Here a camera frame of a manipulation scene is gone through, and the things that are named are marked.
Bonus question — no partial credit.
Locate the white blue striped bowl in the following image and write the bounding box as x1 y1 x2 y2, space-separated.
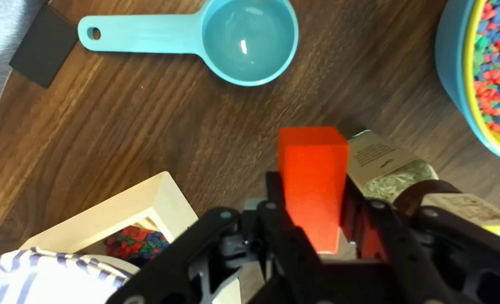
0 247 143 304

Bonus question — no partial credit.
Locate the black flat square piece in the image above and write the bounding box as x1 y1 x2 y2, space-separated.
8 4 81 90

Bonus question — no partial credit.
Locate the teal plastic measuring scoop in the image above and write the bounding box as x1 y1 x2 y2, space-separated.
76 0 300 90

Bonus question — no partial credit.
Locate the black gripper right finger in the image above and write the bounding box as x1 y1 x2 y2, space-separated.
341 173 500 304

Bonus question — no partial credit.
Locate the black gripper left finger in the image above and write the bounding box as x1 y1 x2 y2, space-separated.
106 169 326 304

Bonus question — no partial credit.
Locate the light wooden box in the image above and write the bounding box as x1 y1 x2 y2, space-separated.
18 171 201 262

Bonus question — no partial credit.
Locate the spice bottle with tan label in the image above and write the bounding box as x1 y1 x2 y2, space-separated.
346 129 500 247

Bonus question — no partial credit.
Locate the teal bowl with yellow inside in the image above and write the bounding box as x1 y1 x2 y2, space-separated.
432 0 500 168

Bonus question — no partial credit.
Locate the red blue multicoloured bundle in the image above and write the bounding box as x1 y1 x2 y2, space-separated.
103 223 172 262

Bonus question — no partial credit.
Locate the red rectangular block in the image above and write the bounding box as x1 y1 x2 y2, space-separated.
275 126 351 259

